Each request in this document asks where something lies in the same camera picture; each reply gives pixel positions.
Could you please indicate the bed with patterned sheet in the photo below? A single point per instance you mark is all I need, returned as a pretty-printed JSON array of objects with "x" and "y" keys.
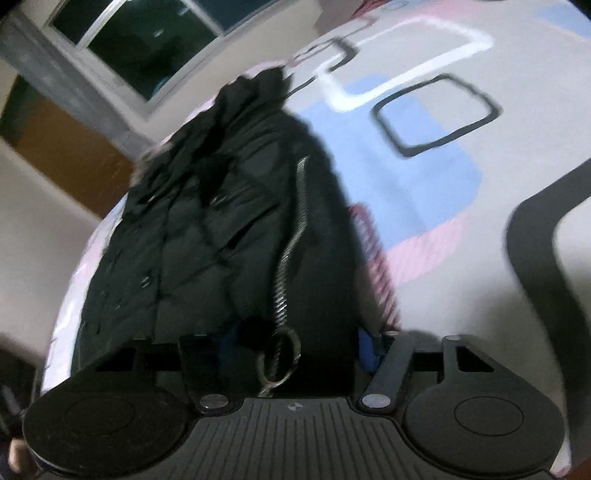
[{"x": 438, "y": 184}]

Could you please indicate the brown wooden door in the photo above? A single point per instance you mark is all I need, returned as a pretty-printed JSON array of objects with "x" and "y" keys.
[{"x": 55, "y": 152}]

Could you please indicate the black padded coat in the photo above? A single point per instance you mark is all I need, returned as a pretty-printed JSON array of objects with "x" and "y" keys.
[{"x": 231, "y": 230}]

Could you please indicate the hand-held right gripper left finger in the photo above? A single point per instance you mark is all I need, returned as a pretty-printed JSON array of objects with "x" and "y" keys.
[{"x": 198, "y": 369}]

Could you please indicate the grey curtain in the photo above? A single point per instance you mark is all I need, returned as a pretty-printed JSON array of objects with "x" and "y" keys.
[{"x": 69, "y": 78}]

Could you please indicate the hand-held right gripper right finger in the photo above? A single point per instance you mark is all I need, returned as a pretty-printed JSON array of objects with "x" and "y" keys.
[{"x": 369, "y": 350}]

